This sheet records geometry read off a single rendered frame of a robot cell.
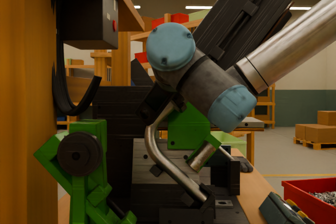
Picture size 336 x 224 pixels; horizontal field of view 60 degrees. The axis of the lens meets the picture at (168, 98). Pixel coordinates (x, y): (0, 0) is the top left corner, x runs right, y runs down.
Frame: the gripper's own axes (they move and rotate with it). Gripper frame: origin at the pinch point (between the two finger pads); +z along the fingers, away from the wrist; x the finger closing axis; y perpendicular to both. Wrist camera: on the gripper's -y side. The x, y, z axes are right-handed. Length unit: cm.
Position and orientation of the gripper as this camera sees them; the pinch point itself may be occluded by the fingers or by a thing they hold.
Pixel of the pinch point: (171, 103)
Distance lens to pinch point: 77.1
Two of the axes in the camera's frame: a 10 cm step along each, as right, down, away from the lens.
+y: 7.2, -6.9, 1.2
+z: 0.6, 2.4, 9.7
